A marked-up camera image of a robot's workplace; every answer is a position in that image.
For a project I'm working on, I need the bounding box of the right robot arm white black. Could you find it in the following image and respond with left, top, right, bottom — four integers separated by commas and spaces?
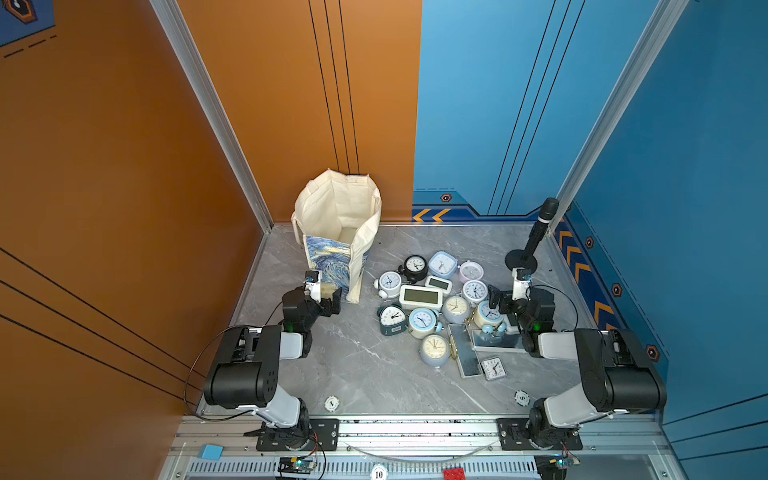
489, 286, 667, 450

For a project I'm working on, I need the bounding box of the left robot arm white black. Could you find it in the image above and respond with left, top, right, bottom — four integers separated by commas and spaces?
203, 285, 343, 449

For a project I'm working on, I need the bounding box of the yellow blue twin-bell clock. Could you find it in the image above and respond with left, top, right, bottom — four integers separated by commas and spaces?
471, 300, 508, 334

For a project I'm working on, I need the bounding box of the white round marker left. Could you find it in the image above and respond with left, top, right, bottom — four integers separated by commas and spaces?
324, 395, 340, 412

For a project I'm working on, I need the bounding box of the grey blue rectangular mirror clock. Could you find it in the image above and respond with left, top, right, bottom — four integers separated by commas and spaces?
448, 324, 482, 379

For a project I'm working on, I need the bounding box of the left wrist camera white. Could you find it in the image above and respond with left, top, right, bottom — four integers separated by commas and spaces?
304, 270, 322, 303

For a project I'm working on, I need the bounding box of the black microphone on stand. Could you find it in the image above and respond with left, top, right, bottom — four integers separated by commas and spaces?
505, 197, 560, 272

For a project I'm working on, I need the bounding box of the dark teal alarm clock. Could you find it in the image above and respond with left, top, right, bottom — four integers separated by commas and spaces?
377, 302, 408, 336

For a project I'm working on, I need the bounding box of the red block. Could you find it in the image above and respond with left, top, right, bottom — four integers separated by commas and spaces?
443, 467, 467, 480

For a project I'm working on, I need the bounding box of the small white digital clock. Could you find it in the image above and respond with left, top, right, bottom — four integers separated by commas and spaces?
424, 275, 453, 295

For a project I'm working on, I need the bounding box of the white round number tag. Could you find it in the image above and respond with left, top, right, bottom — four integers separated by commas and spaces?
370, 464, 389, 480

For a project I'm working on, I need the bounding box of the pale blue round clock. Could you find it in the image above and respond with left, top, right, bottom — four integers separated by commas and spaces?
419, 334, 451, 368

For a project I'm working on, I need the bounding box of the large white digital clock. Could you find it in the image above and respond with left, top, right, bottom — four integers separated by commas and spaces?
399, 285, 444, 310

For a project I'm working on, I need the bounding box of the green circuit board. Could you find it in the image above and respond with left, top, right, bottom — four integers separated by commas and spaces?
277, 457, 318, 477

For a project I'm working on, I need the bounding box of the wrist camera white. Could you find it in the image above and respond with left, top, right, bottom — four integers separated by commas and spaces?
304, 270, 322, 303
512, 267, 532, 301

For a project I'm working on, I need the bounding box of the pink round alarm clock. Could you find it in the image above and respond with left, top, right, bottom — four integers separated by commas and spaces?
458, 260, 485, 284

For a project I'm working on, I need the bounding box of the white round marker right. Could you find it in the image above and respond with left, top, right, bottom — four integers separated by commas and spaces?
514, 390, 530, 407

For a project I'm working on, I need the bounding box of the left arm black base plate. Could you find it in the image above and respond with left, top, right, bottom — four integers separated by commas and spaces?
257, 418, 340, 452

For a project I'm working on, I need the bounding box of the white round marker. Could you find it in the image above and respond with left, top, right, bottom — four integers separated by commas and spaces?
514, 390, 530, 407
324, 395, 340, 412

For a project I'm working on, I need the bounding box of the cream canvas bag starry print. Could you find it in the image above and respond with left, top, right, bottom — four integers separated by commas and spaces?
291, 169, 383, 304

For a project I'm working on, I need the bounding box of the small white square clock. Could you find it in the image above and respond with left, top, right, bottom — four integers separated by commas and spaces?
480, 357, 507, 381

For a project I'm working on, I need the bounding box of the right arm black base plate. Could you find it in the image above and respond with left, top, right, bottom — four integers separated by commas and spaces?
496, 418, 583, 451

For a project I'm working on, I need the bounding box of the white round alarm clock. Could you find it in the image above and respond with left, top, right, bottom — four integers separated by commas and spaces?
461, 280, 489, 306

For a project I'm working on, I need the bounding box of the black round alarm clock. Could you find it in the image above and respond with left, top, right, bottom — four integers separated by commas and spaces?
397, 254, 428, 285

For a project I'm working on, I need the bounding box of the light blue square alarm clock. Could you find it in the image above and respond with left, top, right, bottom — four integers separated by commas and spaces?
428, 251, 458, 279

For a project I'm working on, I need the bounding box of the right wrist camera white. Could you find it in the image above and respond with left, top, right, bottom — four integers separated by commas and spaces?
512, 267, 532, 301

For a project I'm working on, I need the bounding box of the white twin-bell alarm clock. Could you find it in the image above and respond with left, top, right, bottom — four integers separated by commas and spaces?
374, 271, 403, 299

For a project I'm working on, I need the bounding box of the blue cream twin-bell clock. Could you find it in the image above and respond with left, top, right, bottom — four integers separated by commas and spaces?
408, 308, 443, 339

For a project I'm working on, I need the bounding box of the blue sponge block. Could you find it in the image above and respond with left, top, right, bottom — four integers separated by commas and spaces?
198, 444, 224, 461

